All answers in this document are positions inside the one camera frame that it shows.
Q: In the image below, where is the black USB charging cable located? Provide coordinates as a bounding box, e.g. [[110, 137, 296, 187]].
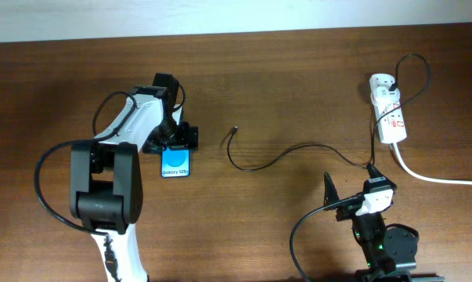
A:
[[226, 52, 432, 172]]

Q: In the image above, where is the white power strip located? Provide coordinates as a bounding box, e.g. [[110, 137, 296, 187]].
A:
[[369, 74, 407, 144]]

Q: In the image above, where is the blue screen Galaxy smartphone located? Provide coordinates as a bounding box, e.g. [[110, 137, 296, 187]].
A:
[[161, 149, 190, 178]]

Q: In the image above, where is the white power strip cord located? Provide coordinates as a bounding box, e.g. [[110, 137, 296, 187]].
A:
[[390, 142, 472, 187]]

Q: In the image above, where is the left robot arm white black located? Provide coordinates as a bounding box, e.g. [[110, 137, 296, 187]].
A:
[[70, 73, 198, 281]]

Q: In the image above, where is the white USB charger plug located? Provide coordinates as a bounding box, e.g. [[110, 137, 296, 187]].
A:
[[370, 86, 400, 106]]

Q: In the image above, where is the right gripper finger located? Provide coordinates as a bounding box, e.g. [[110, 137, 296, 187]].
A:
[[366, 163, 385, 181], [323, 172, 340, 211]]

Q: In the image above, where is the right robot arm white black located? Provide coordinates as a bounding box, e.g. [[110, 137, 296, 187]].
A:
[[324, 164, 445, 281]]

